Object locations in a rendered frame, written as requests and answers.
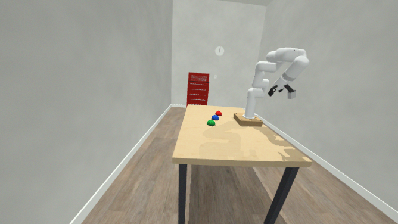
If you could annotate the blue bell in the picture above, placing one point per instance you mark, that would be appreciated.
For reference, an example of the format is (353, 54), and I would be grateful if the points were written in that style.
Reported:
(215, 117)

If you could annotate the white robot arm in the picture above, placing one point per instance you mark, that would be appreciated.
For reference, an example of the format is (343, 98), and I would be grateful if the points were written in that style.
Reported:
(299, 60)

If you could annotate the green dome bell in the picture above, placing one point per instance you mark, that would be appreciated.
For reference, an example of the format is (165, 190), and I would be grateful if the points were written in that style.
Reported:
(211, 122)

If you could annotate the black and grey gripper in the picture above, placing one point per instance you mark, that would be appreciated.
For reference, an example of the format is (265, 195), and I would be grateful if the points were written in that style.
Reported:
(278, 85)

